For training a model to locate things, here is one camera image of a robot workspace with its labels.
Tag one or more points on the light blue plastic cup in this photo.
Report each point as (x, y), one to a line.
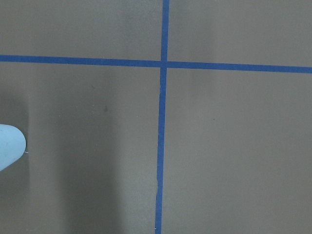
(12, 145)

